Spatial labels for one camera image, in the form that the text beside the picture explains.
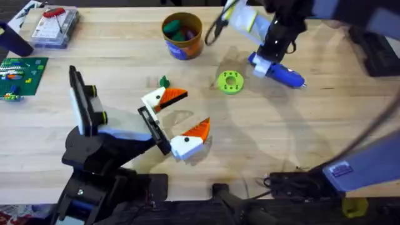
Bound blue electric screwdriver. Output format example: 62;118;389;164
247;51;308;90

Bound right wrist upright plate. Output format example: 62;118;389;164
224;0;271;45

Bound wrist upright plate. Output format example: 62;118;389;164
224;0;271;45
68;64;93;138

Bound green disc with holes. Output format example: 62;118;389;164
217;70;245;96

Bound left wrist upright plate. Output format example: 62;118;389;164
68;64;93;138

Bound orange tub with toys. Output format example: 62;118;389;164
161;11;205;61

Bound black box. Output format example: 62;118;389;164
349;25;400;78

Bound green board with blocks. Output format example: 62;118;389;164
0;56;49;103

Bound clear plastic tool box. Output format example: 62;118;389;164
30;5;79;50

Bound red and white bag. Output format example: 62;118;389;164
0;204;58;225

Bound white packaged tool card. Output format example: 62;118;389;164
7;0;45;34

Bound yellow plastic clamp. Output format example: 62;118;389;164
341;197;370;219

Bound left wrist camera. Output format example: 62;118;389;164
82;84;109;126

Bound black handled scissors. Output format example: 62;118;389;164
204;0;232;47

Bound black rail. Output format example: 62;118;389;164
106;183;400;225

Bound black power block with cables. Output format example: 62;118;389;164
261;170;342;201

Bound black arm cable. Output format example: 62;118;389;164
309;89;400;171

